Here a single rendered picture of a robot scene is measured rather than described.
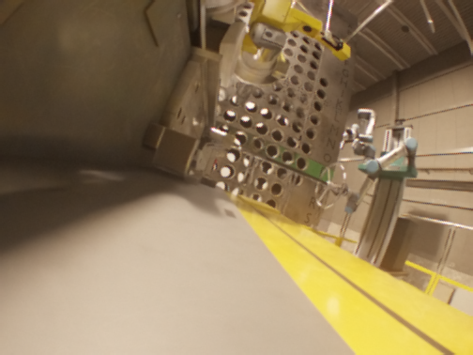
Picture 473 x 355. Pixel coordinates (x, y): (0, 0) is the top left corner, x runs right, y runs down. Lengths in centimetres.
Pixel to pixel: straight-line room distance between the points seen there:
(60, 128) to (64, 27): 10
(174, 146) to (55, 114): 28
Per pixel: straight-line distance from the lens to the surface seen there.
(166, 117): 49
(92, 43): 23
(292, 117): 351
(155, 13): 32
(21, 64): 18
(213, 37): 88
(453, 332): 18
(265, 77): 132
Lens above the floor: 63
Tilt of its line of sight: 1 degrees up
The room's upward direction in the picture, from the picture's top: 20 degrees clockwise
